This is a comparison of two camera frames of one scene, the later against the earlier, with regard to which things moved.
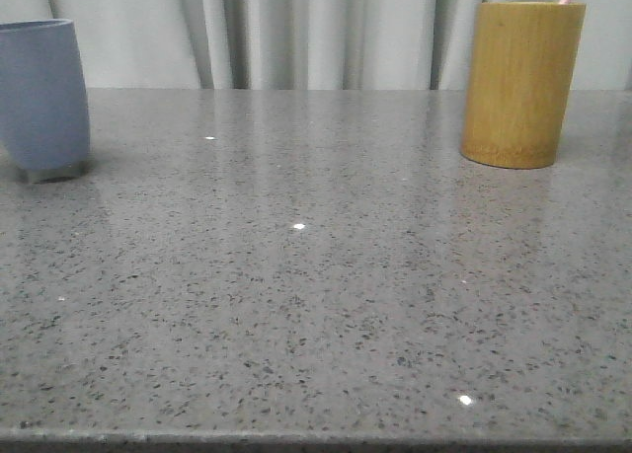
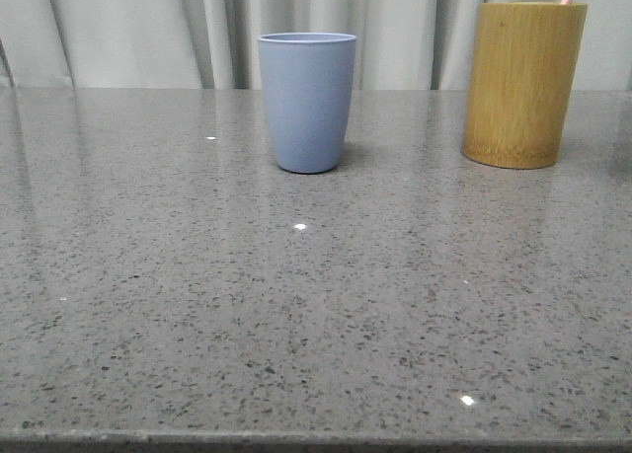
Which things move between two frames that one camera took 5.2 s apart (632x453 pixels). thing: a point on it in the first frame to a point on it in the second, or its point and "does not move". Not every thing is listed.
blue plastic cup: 44,124 to 308,81
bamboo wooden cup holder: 521,73 does not move
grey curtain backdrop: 308,34 does not move
